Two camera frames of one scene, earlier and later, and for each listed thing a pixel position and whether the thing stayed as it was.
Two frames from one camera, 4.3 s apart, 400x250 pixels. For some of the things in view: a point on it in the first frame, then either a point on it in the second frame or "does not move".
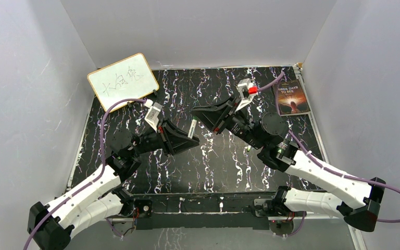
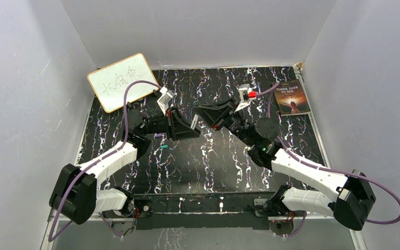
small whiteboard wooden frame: [130, 78] does not move
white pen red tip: [192, 128] does not move
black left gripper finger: [175, 140] to [178, 128]
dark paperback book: [291, 98] does not move
